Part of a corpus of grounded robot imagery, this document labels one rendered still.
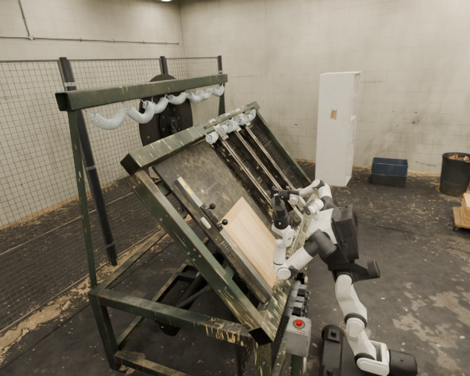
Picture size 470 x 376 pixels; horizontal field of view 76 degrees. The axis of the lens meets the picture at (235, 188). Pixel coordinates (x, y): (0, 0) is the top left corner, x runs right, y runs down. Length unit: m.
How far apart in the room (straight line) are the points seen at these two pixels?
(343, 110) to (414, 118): 1.80
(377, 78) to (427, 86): 0.90
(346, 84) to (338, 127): 0.75
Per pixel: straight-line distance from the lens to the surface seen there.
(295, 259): 1.84
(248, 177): 2.47
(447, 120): 7.14
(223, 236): 1.91
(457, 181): 6.28
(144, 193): 1.72
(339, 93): 5.78
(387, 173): 6.32
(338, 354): 2.74
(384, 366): 2.60
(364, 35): 7.12
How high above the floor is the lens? 2.28
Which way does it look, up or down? 22 degrees down
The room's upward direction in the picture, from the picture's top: 4 degrees counter-clockwise
